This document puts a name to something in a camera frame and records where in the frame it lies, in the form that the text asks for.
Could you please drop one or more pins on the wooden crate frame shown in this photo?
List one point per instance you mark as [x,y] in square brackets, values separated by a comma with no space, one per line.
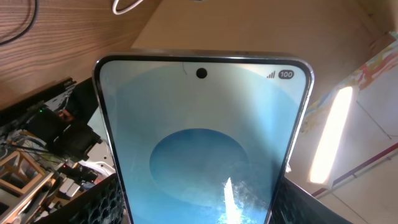
[21,179]

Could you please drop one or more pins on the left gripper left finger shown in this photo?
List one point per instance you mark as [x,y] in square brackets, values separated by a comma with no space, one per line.
[102,204]

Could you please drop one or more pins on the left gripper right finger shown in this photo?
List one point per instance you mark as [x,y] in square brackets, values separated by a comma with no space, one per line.
[293,205]

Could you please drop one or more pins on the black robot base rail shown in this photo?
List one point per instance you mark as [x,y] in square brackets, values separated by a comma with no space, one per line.
[52,95]

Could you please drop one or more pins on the Galaxy S25 smartphone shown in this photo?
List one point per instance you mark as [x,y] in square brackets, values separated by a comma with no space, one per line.
[201,138]

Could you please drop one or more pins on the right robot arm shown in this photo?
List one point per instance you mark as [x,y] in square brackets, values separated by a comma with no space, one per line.
[62,122]

